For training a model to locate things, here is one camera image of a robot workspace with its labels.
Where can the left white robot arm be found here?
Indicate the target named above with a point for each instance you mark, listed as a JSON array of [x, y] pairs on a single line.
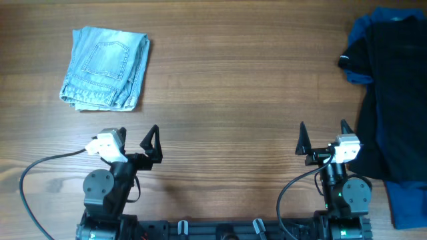
[[107, 191]]

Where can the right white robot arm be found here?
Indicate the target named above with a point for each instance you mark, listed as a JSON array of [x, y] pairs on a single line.
[[347, 197]]

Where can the light blue denim shorts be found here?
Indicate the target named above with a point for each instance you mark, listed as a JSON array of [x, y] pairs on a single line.
[[106, 70]]

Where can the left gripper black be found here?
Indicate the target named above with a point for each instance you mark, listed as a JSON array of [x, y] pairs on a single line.
[[144, 163]]

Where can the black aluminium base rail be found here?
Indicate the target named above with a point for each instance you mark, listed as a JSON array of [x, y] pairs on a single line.
[[233, 229]]

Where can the black folded garment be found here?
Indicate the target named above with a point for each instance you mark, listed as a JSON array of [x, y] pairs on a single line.
[[393, 54]]

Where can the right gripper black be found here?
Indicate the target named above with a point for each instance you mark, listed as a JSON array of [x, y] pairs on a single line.
[[303, 148]]

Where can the blue folded garment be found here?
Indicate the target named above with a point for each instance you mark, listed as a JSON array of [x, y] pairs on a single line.
[[407, 199]]

